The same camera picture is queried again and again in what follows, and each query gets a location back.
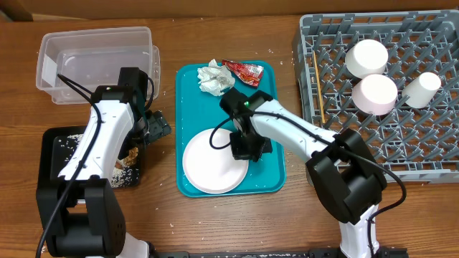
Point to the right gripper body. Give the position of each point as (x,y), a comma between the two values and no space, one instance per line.
(250,147)

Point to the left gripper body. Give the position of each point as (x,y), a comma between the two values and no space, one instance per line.
(150,128)

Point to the large white plate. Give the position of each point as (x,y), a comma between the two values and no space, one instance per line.
(210,170)

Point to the brown food scrap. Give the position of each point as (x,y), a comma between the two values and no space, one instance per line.
(131,158)

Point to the wooden chopstick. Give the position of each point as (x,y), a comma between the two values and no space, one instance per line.
(320,98)

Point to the white bowl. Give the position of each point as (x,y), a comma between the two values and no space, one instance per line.
(367,57)
(375,94)

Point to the small white cup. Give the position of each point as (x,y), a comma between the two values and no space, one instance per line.
(421,90)

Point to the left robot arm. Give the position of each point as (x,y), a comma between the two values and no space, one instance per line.
(79,211)

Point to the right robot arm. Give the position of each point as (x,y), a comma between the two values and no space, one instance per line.
(345,176)

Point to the grey dishwasher rack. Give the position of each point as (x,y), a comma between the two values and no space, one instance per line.
(416,144)

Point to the pile of white rice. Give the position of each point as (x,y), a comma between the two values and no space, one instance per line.
(63,149)

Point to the red snack wrapper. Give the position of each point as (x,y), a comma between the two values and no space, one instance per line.
(250,74)

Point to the crumpled white napkin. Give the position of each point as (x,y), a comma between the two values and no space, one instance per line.
(215,79)

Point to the clear plastic bin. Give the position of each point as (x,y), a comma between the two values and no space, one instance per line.
(94,57)

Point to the black plastic tray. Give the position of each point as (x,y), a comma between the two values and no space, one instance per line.
(46,151)

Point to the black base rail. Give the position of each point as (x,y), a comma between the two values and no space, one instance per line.
(312,253)

